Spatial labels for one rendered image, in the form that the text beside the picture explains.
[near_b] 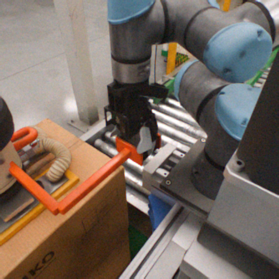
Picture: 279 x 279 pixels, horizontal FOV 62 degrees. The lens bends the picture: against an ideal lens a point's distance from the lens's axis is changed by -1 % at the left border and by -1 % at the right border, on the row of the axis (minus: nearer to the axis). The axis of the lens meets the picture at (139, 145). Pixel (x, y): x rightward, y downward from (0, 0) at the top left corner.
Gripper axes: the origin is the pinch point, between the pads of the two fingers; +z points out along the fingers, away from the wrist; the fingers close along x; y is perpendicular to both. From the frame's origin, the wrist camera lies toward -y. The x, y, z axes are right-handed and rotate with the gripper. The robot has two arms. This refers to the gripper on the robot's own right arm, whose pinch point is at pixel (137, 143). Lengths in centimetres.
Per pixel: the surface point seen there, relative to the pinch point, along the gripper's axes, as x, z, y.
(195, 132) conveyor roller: -14, 54, -74
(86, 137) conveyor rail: -58, 49, -24
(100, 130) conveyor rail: -57, 49, -34
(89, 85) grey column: -122, 65, -82
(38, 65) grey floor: -280, 109, -118
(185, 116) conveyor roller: -27, 53, -83
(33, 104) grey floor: -200, 109, -60
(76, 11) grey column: -123, 5, -80
